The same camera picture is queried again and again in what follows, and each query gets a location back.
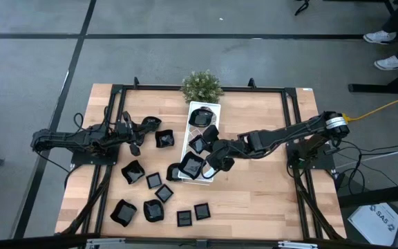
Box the person's white sneakers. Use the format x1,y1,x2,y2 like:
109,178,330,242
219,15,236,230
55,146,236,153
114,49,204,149
348,0,398,95

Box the silver metal bracket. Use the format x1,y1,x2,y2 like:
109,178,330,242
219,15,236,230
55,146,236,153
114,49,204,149
276,240,319,249
85,237,126,249

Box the black horizontal beam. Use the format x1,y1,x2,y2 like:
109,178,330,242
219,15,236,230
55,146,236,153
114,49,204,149
0,232,398,249

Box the small green potted plant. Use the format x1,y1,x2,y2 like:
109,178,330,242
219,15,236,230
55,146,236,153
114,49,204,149
180,69,225,106

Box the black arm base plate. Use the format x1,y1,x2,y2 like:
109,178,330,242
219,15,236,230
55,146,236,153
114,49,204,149
285,142,335,170
70,144,121,167

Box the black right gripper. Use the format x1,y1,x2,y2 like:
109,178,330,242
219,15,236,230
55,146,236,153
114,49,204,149
204,124,245,173

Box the yellow extension cable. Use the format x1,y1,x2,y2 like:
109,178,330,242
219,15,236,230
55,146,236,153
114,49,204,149
341,90,398,124

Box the white printed paper sheet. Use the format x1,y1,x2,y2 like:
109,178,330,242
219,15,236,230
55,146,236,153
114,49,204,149
346,202,398,247

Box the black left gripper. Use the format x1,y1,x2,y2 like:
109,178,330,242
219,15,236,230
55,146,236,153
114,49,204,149
115,110,154,157

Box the white lattice shelf rack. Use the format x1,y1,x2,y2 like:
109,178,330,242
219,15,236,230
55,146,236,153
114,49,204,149
177,100,222,184

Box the person's foot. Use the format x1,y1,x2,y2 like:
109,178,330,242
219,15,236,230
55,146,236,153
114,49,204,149
362,29,397,45
374,55,398,72

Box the black small square plate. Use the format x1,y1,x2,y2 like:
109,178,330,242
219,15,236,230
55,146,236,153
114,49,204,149
176,210,193,228
145,172,163,190
193,202,211,221
189,135,209,155
154,183,175,204

